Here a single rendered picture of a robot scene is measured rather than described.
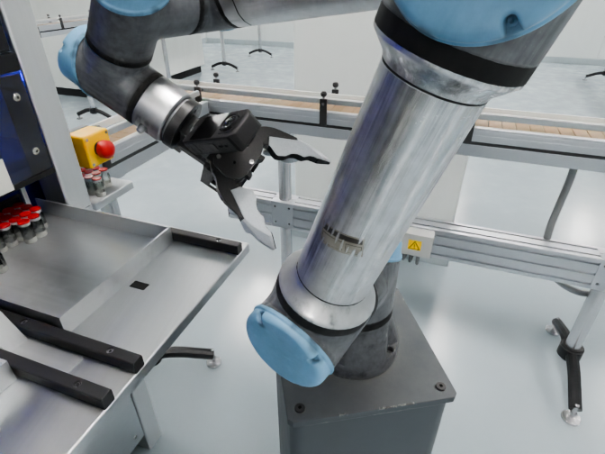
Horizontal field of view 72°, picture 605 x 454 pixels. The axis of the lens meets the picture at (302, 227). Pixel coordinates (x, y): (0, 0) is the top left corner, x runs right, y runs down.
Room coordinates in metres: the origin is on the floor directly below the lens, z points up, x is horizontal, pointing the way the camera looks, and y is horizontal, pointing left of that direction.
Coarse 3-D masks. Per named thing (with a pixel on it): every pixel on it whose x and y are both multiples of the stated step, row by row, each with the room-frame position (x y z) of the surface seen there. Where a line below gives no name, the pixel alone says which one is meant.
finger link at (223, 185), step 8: (216, 176) 0.48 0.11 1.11; (224, 176) 0.48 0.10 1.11; (216, 184) 0.47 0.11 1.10; (224, 184) 0.47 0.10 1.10; (232, 184) 0.47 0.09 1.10; (224, 192) 0.46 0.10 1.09; (224, 200) 0.46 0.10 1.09; (232, 200) 0.46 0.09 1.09; (232, 208) 0.45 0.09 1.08; (240, 216) 0.45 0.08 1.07
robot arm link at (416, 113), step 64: (384, 0) 0.31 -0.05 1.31; (448, 0) 0.25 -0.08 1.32; (512, 0) 0.24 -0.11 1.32; (576, 0) 0.24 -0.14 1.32; (384, 64) 0.31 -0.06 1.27; (448, 64) 0.26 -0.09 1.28; (512, 64) 0.26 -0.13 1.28; (384, 128) 0.30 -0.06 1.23; (448, 128) 0.29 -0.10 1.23; (384, 192) 0.30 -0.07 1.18; (320, 256) 0.33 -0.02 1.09; (384, 256) 0.32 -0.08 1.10; (256, 320) 0.34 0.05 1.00; (320, 320) 0.32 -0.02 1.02; (320, 384) 0.31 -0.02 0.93
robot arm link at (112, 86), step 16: (80, 32) 0.54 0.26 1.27; (64, 48) 0.53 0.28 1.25; (80, 48) 0.53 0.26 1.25; (64, 64) 0.53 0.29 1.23; (80, 64) 0.52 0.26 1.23; (96, 64) 0.51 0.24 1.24; (112, 64) 0.51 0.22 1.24; (80, 80) 0.53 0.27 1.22; (96, 80) 0.52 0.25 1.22; (112, 80) 0.51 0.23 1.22; (128, 80) 0.52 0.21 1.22; (144, 80) 0.52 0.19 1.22; (96, 96) 0.53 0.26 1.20; (112, 96) 0.52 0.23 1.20; (128, 96) 0.51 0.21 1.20; (128, 112) 0.51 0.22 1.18
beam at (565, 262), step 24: (264, 192) 1.54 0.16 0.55; (264, 216) 1.47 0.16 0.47; (288, 216) 1.44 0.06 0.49; (312, 216) 1.40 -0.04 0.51; (456, 240) 1.22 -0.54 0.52; (480, 240) 1.19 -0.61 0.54; (504, 240) 1.18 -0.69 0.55; (528, 240) 1.18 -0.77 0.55; (552, 240) 1.18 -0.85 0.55; (480, 264) 1.18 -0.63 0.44; (504, 264) 1.16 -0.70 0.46; (528, 264) 1.13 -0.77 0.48; (552, 264) 1.11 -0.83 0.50; (576, 264) 1.09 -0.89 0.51; (600, 264) 1.06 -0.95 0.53; (600, 288) 1.05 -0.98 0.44
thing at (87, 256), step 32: (64, 224) 0.73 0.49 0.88; (96, 224) 0.73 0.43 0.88; (128, 224) 0.70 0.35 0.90; (160, 224) 0.68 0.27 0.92; (32, 256) 0.62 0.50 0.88; (64, 256) 0.62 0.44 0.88; (96, 256) 0.62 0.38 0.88; (128, 256) 0.62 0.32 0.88; (0, 288) 0.53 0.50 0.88; (32, 288) 0.53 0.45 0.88; (64, 288) 0.53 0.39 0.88; (96, 288) 0.49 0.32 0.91; (64, 320) 0.43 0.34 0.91
